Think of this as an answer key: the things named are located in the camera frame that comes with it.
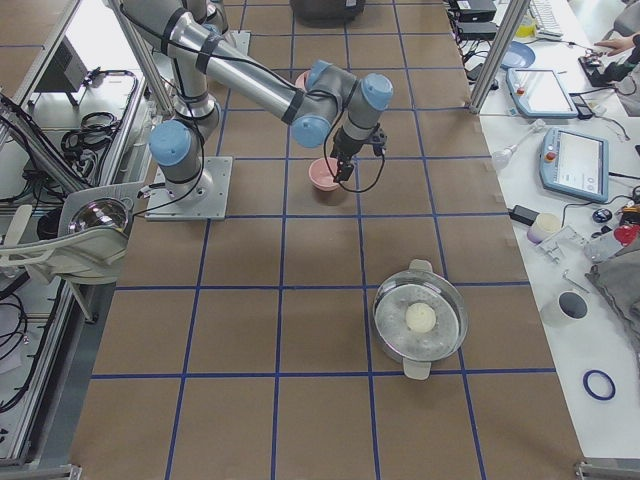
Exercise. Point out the white steamed bun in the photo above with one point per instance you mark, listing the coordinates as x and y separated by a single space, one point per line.
420 317

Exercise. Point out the grey office chair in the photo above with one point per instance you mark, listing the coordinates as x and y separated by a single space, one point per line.
92 256

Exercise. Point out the pink bowl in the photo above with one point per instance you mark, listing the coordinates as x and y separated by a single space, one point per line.
321 174

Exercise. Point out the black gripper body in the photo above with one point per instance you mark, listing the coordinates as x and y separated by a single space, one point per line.
345 148

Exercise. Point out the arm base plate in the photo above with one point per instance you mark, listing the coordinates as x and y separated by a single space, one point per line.
206 199

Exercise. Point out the pink plate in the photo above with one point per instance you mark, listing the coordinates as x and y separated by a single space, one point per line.
301 80

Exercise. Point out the teach pendant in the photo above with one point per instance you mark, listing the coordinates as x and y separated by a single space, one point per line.
538 93
575 164

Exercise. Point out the lower teach pendant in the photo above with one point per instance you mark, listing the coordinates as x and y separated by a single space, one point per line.
575 164

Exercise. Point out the black power adapter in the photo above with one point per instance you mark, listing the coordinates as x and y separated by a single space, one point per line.
523 215

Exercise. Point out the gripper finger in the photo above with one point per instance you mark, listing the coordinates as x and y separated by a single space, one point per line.
346 170
338 174

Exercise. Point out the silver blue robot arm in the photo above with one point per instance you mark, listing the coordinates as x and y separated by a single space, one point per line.
335 110

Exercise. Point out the upper teach pendant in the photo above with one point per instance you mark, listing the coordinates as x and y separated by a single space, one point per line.
538 93

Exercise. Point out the light blue plate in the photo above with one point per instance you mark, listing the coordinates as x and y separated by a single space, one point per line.
518 55

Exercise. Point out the shiny steel bowl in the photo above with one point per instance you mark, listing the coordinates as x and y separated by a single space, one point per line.
106 212

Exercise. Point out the steel steamer pot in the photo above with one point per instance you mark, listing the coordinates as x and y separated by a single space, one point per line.
416 352

